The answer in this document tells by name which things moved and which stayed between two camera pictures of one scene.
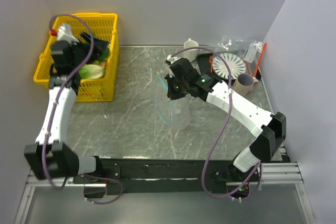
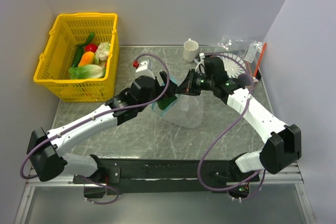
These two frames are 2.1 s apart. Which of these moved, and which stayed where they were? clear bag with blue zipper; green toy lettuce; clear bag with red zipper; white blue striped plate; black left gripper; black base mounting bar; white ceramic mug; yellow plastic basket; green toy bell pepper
Moved: green toy bell pepper; clear bag with blue zipper; black left gripper
Stayed: clear bag with red zipper; yellow plastic basket; green toy lettuce; white blue striped plate; white ceramic mug; black base mounting bar
